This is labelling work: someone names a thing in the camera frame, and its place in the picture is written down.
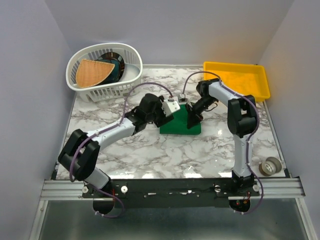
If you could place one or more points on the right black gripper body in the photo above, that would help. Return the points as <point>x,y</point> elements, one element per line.
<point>202,104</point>

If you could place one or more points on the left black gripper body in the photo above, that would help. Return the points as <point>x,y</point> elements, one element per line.
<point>158,116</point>

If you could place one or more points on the green t shirt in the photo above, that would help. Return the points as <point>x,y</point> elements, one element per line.
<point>178,126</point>

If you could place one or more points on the yellow plastic tray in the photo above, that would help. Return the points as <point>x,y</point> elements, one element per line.
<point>246,79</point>

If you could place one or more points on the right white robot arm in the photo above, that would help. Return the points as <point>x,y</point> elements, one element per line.
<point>242,121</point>

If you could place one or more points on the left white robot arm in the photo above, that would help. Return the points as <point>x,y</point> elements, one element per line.
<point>80,153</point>

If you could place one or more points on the tape roll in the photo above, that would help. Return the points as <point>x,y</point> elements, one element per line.
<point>270,166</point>

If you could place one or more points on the white plastic laundry basket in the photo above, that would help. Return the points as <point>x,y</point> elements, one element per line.
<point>133,69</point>

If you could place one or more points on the dark teal round plate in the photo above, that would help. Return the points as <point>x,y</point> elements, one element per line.
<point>119,66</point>

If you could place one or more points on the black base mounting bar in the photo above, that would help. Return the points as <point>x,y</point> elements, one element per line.
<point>173,192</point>

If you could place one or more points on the orange woven fan mat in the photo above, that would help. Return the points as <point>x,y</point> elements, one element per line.
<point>91,73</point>

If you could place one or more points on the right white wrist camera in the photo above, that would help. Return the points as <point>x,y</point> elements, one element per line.
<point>183,100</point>

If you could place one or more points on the aluminium frame rail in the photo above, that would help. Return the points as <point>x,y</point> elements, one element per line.
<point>63,190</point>

